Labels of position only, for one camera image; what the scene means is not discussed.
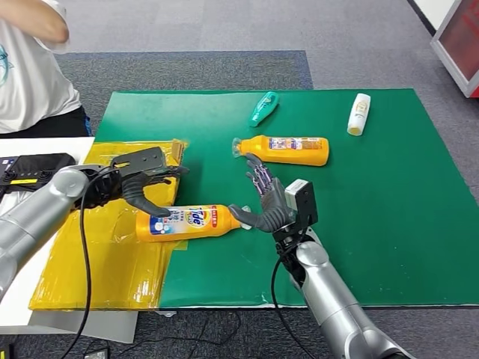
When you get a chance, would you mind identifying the yellow plastic sheet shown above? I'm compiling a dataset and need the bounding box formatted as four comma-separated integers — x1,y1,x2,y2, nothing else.
29,140,189,311

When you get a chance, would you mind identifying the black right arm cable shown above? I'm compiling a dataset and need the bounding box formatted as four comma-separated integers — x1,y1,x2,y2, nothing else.
270,255,317,359

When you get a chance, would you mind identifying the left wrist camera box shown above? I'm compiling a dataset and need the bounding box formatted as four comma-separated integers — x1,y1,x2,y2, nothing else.
111,146,168,180

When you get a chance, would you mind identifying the red and white cabinet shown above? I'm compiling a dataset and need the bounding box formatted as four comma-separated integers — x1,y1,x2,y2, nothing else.
430,0,479,99

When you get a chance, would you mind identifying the teal plastic bottle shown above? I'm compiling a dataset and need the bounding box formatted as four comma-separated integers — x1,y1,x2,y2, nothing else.
249,90,280,128

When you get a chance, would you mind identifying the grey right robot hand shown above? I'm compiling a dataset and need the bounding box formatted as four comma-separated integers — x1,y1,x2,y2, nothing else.
228,153,297,234

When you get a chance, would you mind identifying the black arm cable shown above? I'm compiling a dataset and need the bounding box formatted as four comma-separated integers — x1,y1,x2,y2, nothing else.
270,255,317,359
56,171,113,359

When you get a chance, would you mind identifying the green table mat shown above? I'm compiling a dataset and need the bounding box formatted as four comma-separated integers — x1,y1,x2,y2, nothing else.
93,89,479,309

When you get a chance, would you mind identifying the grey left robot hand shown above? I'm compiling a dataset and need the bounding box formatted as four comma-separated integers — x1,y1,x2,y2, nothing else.
120,166,190,218

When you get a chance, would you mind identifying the grey board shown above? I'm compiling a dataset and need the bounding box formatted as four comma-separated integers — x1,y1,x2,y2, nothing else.
29,309,139,344

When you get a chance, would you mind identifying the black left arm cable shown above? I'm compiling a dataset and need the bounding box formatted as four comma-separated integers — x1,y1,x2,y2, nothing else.
56,171,113,359

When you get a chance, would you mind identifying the orange detergent bottle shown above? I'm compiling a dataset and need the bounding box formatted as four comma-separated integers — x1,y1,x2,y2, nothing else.
135,204,252,243
232,135,330,168

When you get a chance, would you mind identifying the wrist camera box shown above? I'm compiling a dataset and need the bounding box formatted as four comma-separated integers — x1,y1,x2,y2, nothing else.
111,146,168,180
284,179,319,232

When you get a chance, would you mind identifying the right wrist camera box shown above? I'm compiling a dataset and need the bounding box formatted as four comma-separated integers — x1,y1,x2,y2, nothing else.
284,179,319,232

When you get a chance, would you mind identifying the white plastic bottle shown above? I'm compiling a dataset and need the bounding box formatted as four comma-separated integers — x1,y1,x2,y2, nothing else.
347,93,372,137

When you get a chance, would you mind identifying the black remote controller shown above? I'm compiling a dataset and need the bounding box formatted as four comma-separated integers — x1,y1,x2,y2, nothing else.
0,152,77,191

